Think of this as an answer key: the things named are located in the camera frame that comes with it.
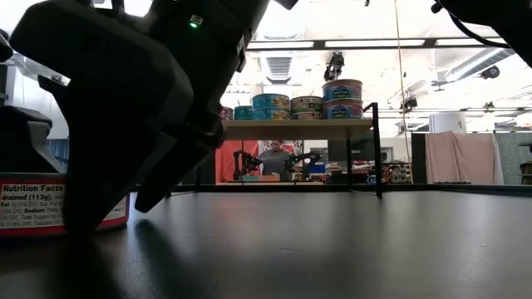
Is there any green-grey labelled tin can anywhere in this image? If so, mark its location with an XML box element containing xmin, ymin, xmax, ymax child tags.
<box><xmin>289</xmin><ymin>96</ymin><xmax>324</xmax><ymax>113</ymax></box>

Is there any white ceiling air duct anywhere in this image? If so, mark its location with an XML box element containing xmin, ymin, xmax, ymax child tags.
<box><xmin>259</xmin><ymin>53</ymin><xmax>297</xmax><ymax>85</ymax></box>

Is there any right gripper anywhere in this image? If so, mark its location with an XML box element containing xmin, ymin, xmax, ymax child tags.
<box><xmin>8</xmin><ymin>0</ymin><xmax>271</xmax><ymax>234</ymax></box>

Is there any silver-lidded tin can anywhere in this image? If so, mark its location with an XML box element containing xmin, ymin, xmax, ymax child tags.
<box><xmin>290</xmin><ymin>110</ymin><xmax>323</xmax><ymax>121</ymax></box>

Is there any orange partition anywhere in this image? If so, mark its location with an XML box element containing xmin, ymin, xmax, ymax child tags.
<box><xmin>214</xmin><ymin>140</ymin><xmax>259</xmax><ymax>184</ymax></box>

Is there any wooden shelf with black frame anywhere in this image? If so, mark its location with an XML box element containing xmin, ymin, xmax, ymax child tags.
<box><xmin>165</xmin><ymin>102</ymin><xmax>384</xmax><ymax>199</ymax></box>

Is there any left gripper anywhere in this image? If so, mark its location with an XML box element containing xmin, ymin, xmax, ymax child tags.
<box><xmin>0</xmin><ymin>28</ymin><xmax>67</xmax><ymax>174</ymax></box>

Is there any blue curtain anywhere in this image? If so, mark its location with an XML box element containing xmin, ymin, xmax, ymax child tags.
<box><xmin>46</xmin><ymin>139</ymin><xmax>70</xmax><ymax>165</ymax></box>

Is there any pink curtain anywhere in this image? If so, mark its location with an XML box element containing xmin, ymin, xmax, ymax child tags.
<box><xmin>424</xmin><ymin>130</ymin><xmax>505</xmax><ymax>185</ymax></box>

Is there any person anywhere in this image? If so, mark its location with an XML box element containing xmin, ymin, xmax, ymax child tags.
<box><xmin>258</xmin><ymin>140</ymin><xmax>294</xmax><ymax>178</ymax></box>

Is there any red can with barcode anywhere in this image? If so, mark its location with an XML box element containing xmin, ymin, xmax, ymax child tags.
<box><xmin>0</xmin><ymin>172</ymin><xmax>131</xmax><ymax>238</ymax></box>

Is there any thin hanging cord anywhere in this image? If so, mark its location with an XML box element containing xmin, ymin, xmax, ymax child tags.
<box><xmin>392</xmin><ymin>0</ymin><xmax>415</xmax><ymax>184</ymax></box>

